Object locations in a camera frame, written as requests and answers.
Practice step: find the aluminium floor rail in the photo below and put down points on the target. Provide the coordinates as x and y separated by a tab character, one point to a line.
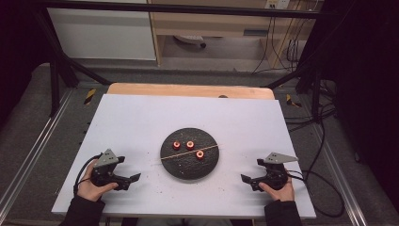
34	147
338	175

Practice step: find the round black plate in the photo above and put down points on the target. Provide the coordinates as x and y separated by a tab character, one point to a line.
188	169

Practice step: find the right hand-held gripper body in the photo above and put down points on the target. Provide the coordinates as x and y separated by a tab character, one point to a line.
276	175

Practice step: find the thin wooden skewer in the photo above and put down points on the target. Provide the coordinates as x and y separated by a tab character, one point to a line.
182	154

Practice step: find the red hawthorn fruit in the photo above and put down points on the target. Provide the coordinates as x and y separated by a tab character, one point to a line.
199	154
190	144
176	144

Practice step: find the person's left hand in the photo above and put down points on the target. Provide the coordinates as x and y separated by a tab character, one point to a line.
89	190

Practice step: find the white cabinet panel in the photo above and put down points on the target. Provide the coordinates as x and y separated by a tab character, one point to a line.
100	34

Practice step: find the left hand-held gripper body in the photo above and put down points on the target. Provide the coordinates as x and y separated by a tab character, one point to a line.
103	171

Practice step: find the person's right hand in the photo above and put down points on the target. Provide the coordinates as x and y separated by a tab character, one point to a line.
284	194

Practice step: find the white wall socket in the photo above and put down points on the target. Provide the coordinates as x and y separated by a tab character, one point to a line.
277	3

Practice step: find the light wooden shelf unit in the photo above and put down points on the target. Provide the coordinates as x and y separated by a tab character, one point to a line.
219	23

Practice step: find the wooden table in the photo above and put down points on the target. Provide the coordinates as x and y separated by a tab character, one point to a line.
188	90

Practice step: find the black metal frame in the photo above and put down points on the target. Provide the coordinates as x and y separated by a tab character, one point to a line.
156	8

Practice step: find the white table cover board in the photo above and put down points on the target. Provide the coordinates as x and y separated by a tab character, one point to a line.
131	125

